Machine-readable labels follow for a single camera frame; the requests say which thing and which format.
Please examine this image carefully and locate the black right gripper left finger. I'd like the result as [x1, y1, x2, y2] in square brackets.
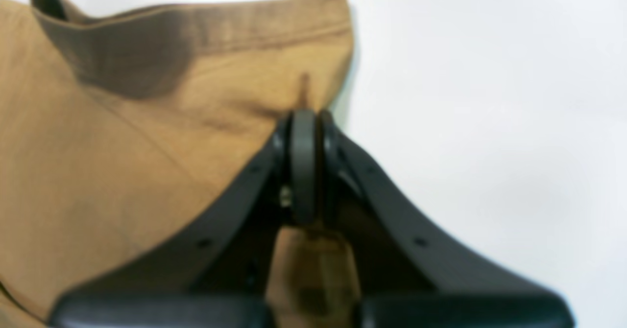
[48, 114, 293, 328]

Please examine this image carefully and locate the brown T-shirt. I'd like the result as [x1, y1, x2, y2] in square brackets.
[0, 0, 354, 328]

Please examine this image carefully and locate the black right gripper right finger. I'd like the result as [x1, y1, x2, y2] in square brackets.
[291, 110, 574, 328]

